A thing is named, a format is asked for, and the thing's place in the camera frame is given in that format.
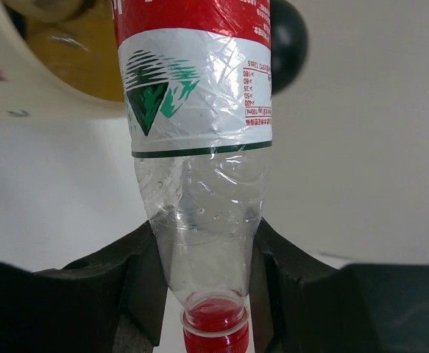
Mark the cream bin with black ears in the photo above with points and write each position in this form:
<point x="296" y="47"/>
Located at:
<point x="52" y="73"/>

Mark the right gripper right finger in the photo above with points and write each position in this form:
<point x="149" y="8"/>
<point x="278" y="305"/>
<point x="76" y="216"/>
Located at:
<point x="300" y="304"/>

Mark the black label black cap bottle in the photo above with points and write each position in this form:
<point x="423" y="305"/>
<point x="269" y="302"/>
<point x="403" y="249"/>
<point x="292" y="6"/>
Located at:
<point x="51" y="11"/>

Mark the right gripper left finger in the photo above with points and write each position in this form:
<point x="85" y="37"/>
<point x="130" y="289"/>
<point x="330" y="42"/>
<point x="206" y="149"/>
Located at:
<point x="110" y="301"/>

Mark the red label clear bottle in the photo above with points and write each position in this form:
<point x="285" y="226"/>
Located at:
<point x="203" y="182"/>

